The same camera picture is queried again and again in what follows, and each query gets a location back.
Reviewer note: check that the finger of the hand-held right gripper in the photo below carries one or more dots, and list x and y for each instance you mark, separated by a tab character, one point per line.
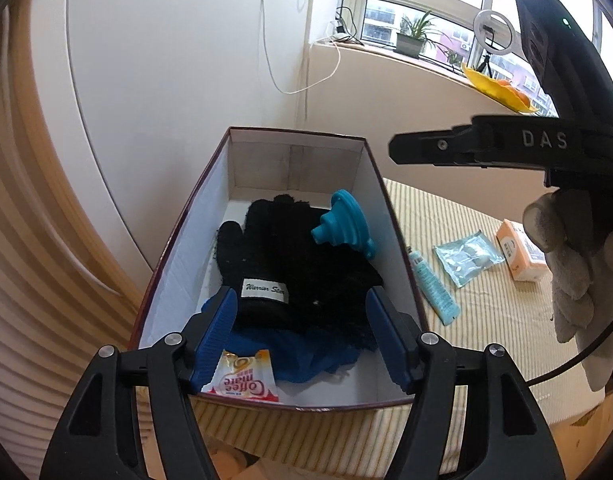
431	147

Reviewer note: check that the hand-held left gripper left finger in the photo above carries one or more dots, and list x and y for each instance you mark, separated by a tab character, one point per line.
214	345

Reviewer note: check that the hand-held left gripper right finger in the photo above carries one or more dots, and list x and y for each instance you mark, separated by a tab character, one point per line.
389	345

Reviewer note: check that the orange white sachet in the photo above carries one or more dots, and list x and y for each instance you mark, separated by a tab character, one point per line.
246	380

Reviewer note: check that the blue towel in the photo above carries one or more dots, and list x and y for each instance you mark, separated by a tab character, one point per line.
296	355

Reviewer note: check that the black knit glove white label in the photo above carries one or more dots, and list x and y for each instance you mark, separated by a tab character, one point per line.
246	260

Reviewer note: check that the teal collapsible funnel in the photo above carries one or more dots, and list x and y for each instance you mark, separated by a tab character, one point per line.
344	210

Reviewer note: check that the dark red cardboard box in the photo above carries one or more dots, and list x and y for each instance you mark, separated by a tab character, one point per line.
266	165

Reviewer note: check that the person's right hand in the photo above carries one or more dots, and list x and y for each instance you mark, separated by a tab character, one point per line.
561	260

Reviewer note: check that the orange fruit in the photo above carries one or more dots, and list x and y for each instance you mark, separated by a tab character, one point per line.
521	95
504	83

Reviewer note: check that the teal tube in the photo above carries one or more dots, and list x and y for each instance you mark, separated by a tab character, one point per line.
434	287

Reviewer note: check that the yellow fruit plate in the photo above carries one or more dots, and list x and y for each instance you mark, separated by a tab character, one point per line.
486	85

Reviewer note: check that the striped tablecloth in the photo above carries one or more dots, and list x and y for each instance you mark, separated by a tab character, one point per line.
486	340

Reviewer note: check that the potted green plant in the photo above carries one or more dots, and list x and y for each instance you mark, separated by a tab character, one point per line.
409	42

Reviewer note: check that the window sill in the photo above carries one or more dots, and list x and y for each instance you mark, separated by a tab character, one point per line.
376	53

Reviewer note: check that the clear plastic packet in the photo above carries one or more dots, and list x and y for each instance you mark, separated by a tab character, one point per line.
466	260

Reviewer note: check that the orange tissue pack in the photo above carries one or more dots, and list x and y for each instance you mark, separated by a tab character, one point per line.
516	250

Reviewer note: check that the power strip with chargers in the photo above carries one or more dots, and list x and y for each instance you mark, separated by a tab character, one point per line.
339	32

